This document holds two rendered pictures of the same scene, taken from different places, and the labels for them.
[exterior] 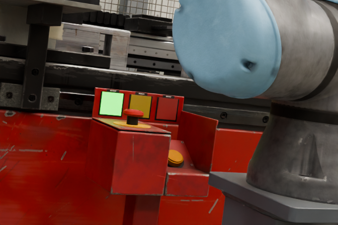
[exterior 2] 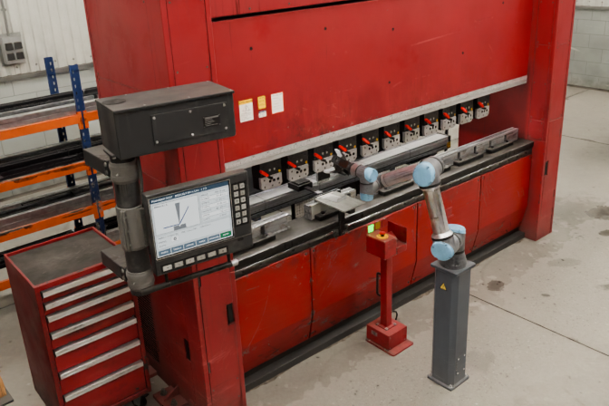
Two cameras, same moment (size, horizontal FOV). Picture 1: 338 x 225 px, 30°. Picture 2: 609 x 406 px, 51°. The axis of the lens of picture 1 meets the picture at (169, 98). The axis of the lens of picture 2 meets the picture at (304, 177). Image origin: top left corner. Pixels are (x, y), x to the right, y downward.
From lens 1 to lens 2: 300 cm
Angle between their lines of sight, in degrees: 23
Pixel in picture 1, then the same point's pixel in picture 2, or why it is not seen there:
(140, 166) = (391, 249)
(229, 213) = (438, 272)
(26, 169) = (342, 252)
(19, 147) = (340, 246)
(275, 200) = (451, 273)
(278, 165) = (449, 264)
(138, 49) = (343, 179)
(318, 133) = (457, 256)
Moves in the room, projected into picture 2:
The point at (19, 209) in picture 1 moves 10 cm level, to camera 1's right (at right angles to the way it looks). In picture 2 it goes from (342, 265) to (356, 262)
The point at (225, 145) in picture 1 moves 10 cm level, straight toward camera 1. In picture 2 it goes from (393, 218) to (398, 224)
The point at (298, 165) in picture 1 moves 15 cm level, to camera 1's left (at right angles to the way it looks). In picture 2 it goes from (453, 263) to (428, 267)
